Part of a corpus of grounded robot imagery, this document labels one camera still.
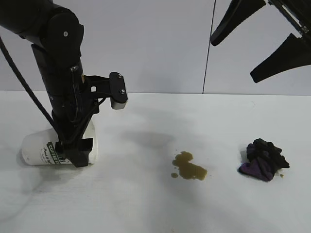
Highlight black left camera mount bracket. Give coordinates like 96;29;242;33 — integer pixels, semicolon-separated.
84;74;112;100

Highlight brown coffee spill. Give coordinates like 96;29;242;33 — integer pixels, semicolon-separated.
171;150;208;182

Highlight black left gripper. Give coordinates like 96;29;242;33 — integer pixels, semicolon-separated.
50;92;100;168

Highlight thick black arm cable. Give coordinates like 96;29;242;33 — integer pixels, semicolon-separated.
0;36;58;132

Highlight thin black left camera cable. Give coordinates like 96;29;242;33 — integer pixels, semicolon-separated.
69;67;107;146

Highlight purple and black cloth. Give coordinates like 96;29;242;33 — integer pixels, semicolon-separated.
237;137;291;182

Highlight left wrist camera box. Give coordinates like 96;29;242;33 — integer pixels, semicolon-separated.
109;72;129;110

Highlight white paper coffee cup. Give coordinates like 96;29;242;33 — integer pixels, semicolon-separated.
19;120;100;167

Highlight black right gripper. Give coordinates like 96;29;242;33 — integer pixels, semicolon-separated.
210;0;311;83

